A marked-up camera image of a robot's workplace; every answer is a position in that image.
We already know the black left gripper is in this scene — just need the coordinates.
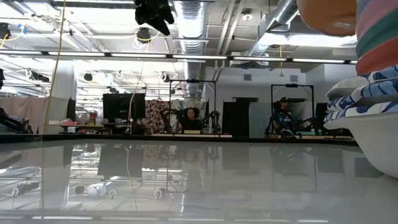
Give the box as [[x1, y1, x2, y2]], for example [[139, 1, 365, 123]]
[[134, 0, 175, 36]]

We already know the orange plastic bowl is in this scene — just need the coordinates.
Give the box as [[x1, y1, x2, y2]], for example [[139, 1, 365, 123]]
[[295, 0, 359, 37]]

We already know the blue plastic bowl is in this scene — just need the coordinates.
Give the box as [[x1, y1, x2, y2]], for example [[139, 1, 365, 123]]
[[356, 0, 379, 20]]

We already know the red plastic bowl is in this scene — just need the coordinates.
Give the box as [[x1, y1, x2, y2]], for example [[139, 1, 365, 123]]
[[355, 40, 398, 77]]

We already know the teal plastic bowl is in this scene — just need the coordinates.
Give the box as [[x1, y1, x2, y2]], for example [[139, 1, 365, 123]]
[[355, 23, 398, 60]]

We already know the blue leaf print paper bowl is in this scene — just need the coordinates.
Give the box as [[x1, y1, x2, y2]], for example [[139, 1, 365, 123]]
[[322, 102, 398, 179], [323, 65, 398, 114]]

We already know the ceiling light strip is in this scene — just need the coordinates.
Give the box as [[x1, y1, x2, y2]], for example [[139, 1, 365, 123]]
[[0, 50, 358, 65]]

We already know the patterned cloth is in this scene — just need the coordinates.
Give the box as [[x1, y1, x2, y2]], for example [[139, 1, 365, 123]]
[[144, 99, 175, 135]]

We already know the black monitor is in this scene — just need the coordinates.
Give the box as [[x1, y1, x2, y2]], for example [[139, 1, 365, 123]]
[[102, 93, 147, 124]]

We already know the person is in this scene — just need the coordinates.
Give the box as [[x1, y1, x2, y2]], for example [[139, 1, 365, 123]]
[[270, 96, 301, 139], [177, 106, 204, 135]]

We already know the black cabinet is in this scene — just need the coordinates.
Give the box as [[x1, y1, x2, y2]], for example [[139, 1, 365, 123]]
[[222, 97, 259, 139]]

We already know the pink curtain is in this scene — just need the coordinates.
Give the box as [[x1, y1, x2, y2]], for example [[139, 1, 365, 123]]
[[0, 96, 70, 135]]

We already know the black screen panel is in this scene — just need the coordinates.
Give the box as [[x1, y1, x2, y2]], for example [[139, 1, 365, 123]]
[[314, 102, 329, 132]]

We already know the ribbed silver ceiling duct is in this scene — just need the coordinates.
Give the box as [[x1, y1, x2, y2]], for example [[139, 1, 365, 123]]
[[173, 0, 208, 98]]

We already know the black rig frame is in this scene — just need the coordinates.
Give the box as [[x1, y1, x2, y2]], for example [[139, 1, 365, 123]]
[[270, 83, 315, 136], [169, 78, 218, 135]]

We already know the pale hanging cable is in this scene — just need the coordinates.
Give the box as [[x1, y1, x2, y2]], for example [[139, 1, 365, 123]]
[[127, 60, 146, 132]]

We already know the smooth silver ceiling duct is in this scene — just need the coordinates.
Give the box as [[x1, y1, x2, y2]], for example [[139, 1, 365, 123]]
[[248, 0, 300, 58]]

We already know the yellow cable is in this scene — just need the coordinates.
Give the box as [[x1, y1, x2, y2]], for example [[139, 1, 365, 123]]
[[40, 0, 67, 135]]

